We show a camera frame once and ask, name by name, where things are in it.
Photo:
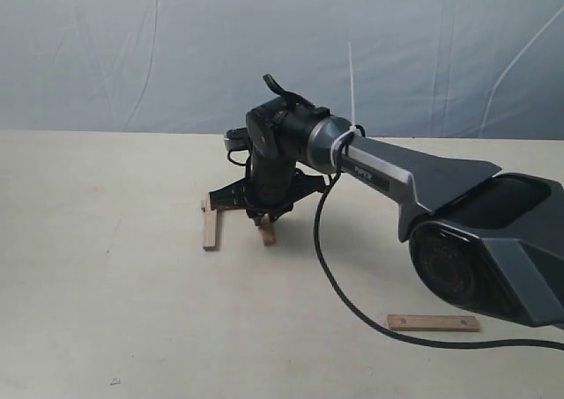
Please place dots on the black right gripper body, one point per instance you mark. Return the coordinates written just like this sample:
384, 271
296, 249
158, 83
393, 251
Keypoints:
270, 187

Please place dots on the plain wood strip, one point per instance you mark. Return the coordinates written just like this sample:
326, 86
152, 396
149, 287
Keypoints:
267, 233
211, 234

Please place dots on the wood strip with two holes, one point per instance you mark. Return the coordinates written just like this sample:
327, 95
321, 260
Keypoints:
206, 207

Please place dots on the wood strip holes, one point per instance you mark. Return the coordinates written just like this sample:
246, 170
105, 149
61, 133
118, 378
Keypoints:
442, 323

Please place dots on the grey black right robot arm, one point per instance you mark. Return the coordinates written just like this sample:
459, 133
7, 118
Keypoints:
480, 239

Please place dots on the blue-grey backdrop cloth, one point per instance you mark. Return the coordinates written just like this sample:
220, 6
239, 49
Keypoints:
402, 68

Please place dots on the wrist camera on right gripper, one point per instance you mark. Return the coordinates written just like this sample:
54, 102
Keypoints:
237, 140

